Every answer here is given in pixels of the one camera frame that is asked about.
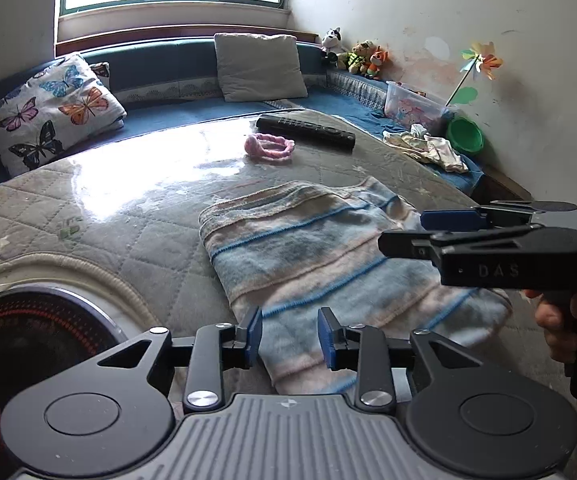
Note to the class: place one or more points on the blue corner sofa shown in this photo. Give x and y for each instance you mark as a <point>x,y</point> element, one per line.
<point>178,65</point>

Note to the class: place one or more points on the round black induction cooker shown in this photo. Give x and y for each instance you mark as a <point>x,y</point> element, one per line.
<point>28,330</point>

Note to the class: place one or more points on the colourful paper pinwheel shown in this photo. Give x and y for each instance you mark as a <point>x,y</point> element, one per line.
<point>483,62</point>

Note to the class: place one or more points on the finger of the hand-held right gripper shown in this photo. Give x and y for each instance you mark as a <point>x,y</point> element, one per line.
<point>453,220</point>
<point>488,255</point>

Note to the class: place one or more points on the pink headband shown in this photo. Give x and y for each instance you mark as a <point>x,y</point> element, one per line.
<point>258,146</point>

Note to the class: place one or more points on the person's right hand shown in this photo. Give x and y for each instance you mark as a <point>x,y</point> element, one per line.
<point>555,320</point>

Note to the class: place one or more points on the clear plastic storage box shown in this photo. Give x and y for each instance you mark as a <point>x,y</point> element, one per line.
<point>413,107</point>

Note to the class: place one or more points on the green plastic bowl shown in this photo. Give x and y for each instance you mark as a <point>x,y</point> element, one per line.
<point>465,135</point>

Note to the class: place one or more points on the small crumpled pale garment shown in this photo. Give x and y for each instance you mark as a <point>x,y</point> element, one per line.
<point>433,152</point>

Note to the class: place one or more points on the striped blue beige towel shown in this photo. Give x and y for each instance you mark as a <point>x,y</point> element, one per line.
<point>318,260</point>

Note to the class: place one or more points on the orange fox plush toy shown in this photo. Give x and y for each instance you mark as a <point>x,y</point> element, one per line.
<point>377,62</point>

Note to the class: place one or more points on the black white plush toy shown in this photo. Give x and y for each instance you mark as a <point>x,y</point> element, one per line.
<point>333,40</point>

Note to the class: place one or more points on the butterfly print pillow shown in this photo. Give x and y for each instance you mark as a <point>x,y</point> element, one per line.
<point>53,110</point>

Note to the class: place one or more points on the plain grey pillow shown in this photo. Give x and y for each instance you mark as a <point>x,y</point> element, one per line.
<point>261,67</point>

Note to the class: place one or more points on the black remote control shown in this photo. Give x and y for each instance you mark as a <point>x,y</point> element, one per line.
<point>303,129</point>

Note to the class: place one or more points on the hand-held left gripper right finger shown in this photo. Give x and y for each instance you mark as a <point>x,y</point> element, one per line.
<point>326,335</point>

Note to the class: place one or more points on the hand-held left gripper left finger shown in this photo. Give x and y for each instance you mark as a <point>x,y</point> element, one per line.
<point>254,332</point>

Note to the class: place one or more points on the small brown patterned cushion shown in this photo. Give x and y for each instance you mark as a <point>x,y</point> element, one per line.
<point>101,69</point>

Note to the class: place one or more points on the grey quilted table cover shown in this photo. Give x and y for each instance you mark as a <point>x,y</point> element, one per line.
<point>118,220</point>

